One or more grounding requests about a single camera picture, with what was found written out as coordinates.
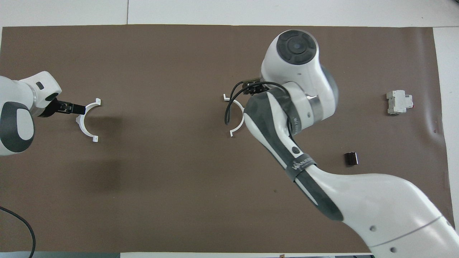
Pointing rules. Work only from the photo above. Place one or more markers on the small black cylinder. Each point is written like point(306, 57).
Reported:
point(351, 159)

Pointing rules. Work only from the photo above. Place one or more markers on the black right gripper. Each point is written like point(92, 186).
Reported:
point(255, 86)

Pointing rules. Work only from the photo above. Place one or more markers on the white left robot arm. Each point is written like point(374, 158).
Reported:
point(18, 107)

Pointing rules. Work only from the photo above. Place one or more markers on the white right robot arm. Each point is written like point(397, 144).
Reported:
point(308, 107)

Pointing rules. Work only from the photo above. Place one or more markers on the grey circuit breaker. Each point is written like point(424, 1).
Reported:
point(398, 102)

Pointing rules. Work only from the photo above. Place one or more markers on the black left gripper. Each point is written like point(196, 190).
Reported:
point(53, 109)

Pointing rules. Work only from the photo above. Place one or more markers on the brown table mat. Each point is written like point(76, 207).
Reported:
point(172, 186)

